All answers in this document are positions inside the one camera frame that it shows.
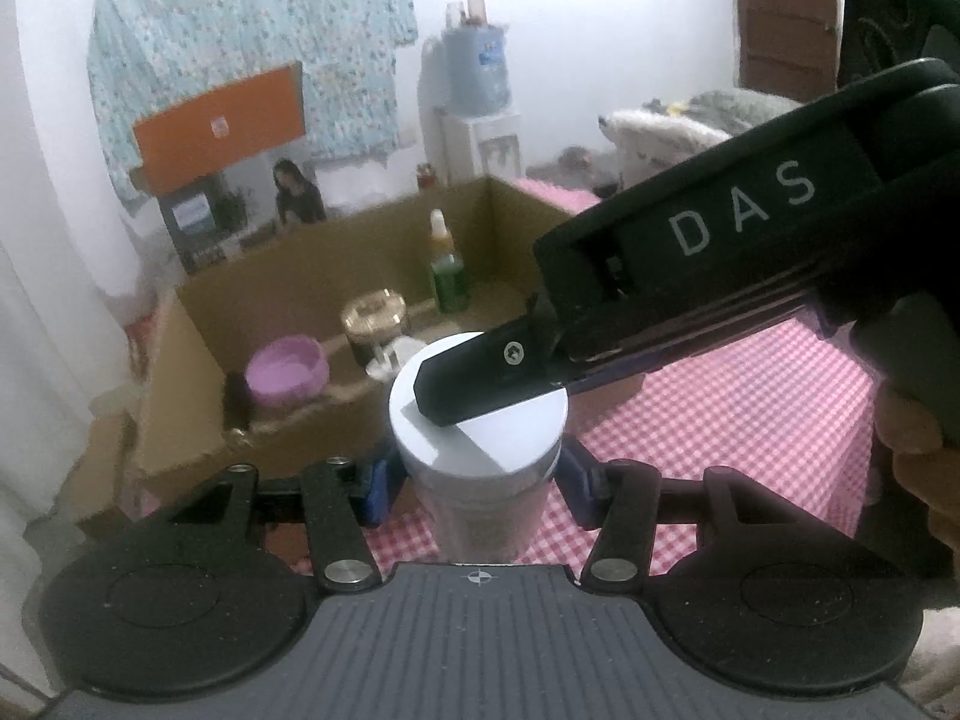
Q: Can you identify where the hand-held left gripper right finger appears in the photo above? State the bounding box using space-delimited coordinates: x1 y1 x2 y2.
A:
559 439 796 593

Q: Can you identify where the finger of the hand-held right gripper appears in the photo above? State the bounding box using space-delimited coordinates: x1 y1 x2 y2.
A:
414 315 556 428
566 351 676 397

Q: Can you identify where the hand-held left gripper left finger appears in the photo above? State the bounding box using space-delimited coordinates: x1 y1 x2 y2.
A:
165 457 410 592

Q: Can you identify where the white lid jar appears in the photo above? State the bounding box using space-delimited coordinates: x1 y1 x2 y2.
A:
388 331 569 563

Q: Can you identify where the white charger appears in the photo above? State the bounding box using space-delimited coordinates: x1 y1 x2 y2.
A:
365 337 428 380

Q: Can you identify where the green dropper bottle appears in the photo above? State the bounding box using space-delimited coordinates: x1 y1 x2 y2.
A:
427 208 470 314

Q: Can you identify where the jar with gold lid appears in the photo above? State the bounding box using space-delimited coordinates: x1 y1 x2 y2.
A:
341 289 410 365

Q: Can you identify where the pink bowl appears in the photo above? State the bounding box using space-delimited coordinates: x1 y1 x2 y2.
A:
246 336 331 410

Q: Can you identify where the black bottle gold neck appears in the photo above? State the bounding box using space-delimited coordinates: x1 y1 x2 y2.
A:
223 373 254 440

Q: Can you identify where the brown cardboard box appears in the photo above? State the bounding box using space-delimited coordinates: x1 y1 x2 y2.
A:
131 174 601 496

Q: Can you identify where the person's right hand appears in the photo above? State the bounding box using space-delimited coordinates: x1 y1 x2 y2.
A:
874 386 960 571

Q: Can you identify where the pink checkered bedsheet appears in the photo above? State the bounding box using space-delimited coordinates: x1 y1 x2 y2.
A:
292 176 878 578

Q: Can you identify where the grey white plush cushion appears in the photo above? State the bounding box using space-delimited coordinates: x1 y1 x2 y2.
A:
596 88 807 192

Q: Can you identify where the brown wooden door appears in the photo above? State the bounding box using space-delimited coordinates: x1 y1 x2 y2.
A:
735 0 841 102

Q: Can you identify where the small cardboard box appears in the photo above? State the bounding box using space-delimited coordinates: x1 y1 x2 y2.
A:
64 412 151 533

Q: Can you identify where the blue water bottle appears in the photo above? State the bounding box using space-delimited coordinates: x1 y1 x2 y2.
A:
441 24 512 115

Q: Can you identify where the white curtain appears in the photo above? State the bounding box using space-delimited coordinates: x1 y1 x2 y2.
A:
0 225 128 526

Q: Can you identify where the floral curtain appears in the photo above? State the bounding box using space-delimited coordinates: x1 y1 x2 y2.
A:
86 0 419 200

